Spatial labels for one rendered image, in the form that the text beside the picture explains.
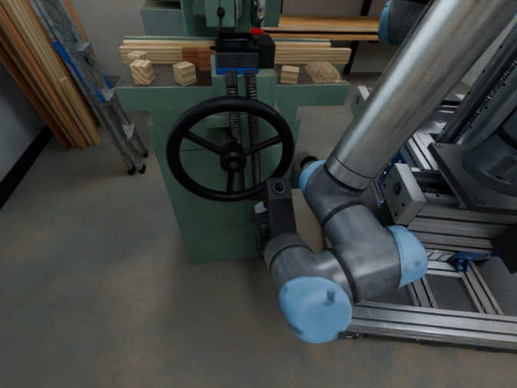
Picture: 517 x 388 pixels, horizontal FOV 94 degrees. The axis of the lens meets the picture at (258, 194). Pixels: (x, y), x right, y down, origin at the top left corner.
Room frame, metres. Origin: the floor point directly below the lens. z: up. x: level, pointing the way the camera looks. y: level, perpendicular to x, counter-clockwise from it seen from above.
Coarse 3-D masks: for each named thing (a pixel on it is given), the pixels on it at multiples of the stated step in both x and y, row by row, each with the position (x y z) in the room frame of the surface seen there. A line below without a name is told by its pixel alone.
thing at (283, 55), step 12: (120, 48) 0.70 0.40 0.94; (132, 48) 0.71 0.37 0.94; (144, 48) 0.71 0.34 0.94; (156, 48) 0.72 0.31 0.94; (168, 48) 0.73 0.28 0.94; (180, 48) 0.74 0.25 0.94; (276, 48) 0.80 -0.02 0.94; (288, 48) 0.81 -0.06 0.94; (300, 48) 0.82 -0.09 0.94; (312, 48) 0.83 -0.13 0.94; (324, 48) 0.83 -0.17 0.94; (336, 48) 0.84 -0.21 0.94; (348, 48) 0.85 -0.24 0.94; (156, 60) 0.72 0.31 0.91; (168, 60) 0.73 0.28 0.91; (180, 60) 0.73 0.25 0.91; (276, 60) 0.79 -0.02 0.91; (288, 60) 0.80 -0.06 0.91; (300, 60) 0.81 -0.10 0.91; (312, 60) 0.82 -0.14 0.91; (324, 60) 0.83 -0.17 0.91; (336, 60) 0.84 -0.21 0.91; (348, 60) 0.84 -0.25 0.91
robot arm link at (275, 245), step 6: (282, 234) 0.22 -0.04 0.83; (288, 234) 0.22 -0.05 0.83; (294, 234) 0.22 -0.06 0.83; (276, 240) 0.21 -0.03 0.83; (282, 240) 0.21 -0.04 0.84; (288, 240) 0.20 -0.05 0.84; (294, 240) 0.20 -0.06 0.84; (300, 240) 0.21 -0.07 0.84; (270, 246) 0.20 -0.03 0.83; (276, 246) 0.19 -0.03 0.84; (282, 246) 0.19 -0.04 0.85; (270, 252) 0.19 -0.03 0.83; (276, 252) 0.18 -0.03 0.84; (270, 258) 0.18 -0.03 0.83
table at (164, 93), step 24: (168, 72) 0.67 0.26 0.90; (120, 96) 0.55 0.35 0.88; (144, 96) 0.56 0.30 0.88; (168, 96) 0.58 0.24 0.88; (192, 96) 0.59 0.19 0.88; (288, 96) 0.64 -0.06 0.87; (312, 96) 0.66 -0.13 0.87; (336, 96) 0.67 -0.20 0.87; (216, 120) 0.51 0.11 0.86; (240, 120) 0.52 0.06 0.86; (264, 120) 0.53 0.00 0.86
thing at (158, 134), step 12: (288, 120) 0.65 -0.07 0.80; (300, 120) 0.65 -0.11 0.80; (156, 132) 0.57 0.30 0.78; (168, 132) 0.57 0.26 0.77; (192, 132) 0.59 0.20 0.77; (204, 132) 0.59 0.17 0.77; (216, 132) 0.60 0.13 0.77; (264, 132) 0.63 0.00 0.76; (276, 132) 0.64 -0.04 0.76; (156, 144) 0.56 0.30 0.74; (192, 144) 0.59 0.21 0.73; (216, 144) 0.60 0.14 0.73; (276, 144) 0.64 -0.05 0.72
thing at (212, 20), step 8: (208, 0) 0.71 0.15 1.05; (216, 0) 0.72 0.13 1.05; (224, 0) 0.72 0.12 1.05; (232, 0) 0.73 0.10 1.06; (208, 8) 0.71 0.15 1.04; (216, 8) 0.72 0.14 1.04; (224, 8) 0.72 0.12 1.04; (232, 8) 0.73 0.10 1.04; (208, 16) 0.71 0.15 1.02; (216, 16) 0.72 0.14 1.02; (224, 16) 0.72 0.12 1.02; (232, 16) 0.73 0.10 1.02; (208, 24) 0.71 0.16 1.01; (216, 24) 0.72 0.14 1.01; (224, 24) 0.72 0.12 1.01; (232, 24) 0.73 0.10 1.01
